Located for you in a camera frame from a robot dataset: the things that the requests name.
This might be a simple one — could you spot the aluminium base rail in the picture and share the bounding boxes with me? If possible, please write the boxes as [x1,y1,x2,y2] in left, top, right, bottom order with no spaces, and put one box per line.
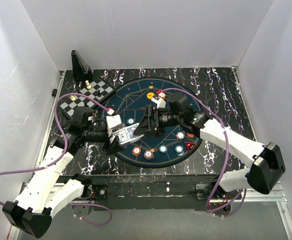
[6,181,292,240]

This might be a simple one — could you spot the black card holder stand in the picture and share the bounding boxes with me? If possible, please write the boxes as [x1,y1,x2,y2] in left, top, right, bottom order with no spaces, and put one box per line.
[71,50,93,82]

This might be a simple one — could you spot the green chip stack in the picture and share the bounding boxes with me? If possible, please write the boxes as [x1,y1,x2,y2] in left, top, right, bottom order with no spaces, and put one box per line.
[175,145,184,156]
[159,145,167,153]
[127,118,135,125]

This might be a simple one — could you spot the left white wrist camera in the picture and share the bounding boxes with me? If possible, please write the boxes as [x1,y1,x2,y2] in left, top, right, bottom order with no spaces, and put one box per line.
[106,114,124,133]

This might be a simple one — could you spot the red chip stack bottom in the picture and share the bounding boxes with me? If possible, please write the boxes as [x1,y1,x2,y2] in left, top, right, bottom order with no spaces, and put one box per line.
[132,146,141,156]

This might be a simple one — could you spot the black wall knob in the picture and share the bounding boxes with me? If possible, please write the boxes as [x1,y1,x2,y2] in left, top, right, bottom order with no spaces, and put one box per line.
[51,89,57,98]

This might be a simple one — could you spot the black white chessboard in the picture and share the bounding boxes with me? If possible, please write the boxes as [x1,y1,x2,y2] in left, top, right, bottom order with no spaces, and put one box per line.
[59,79,115,117]

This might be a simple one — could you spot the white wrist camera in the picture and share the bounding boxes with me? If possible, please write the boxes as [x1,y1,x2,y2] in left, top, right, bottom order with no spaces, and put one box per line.
[106,114,124,133]
[151,95,166,109]

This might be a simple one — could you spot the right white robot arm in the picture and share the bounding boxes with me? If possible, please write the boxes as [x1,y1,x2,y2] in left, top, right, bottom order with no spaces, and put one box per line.
[134,92,286,199]

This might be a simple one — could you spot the round blue poker mat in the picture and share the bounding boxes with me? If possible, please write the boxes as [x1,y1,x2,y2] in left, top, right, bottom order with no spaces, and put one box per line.
[105,77,203,168]

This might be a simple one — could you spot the playing card deck box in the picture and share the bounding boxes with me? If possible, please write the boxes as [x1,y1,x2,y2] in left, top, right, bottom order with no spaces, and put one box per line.
[113,129,144,146]

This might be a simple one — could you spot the red triangle big blind button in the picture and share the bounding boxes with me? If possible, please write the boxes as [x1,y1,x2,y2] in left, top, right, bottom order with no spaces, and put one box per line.
[184,142,196,153]

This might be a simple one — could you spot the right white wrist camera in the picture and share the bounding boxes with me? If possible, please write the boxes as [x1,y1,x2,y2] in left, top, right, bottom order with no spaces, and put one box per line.
[151,95,166,109]

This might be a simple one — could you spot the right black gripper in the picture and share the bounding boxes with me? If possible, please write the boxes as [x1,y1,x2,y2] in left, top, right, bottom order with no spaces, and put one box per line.
[133,104,182,139]

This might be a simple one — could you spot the green chip stack bottom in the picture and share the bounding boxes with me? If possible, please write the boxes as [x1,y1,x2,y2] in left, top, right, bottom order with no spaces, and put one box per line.
[159,145,167,153]

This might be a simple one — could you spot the blue backed playing cards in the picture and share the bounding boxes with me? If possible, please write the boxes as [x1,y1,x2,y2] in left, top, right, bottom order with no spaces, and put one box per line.
[122,123,139,135]

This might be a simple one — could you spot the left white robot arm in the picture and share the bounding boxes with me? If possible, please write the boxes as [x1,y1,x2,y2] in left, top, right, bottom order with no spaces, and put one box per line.
[2,107,123,239]

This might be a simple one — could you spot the red chip stack top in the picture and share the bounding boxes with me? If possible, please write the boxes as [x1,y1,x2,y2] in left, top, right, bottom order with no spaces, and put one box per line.
[159,92,166,99]

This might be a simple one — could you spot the orange dealer button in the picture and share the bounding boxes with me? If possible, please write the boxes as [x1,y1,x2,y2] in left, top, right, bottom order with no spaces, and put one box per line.
[147,92,155,100]

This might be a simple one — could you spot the blue chip stack top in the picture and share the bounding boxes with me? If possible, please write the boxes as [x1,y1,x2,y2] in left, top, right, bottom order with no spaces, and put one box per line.
[176,131,185,140]

